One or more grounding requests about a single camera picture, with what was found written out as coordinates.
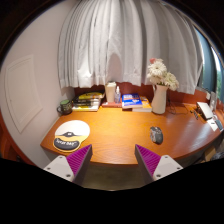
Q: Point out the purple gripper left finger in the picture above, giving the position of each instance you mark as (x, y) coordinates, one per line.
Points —
(72, 167)

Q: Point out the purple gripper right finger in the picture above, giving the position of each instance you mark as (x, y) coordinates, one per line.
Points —
(154, 167)

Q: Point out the grey computer mouse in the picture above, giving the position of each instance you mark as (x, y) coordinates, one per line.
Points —
(156, 135)

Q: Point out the white yellow round mouse pad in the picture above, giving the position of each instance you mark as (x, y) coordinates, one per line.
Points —
(69, 136)

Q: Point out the dark green mug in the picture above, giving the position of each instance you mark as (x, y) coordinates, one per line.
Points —
(65, 107)

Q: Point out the white ceramic vase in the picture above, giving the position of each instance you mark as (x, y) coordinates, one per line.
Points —
(159, 99)

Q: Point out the stack of books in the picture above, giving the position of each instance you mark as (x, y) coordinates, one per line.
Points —
(88, 101)

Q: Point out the clear spray bottle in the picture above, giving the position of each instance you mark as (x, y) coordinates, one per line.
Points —
(117, 95)

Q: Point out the white box device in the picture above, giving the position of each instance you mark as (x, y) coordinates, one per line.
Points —
(205, 110)

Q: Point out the white cylindrical container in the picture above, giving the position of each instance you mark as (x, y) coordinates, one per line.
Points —
(110, 91)

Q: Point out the white flower bouquet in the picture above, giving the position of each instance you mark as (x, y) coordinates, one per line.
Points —
(159, 75)

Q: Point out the white curtain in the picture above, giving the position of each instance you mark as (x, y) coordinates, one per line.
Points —
(114, 40)

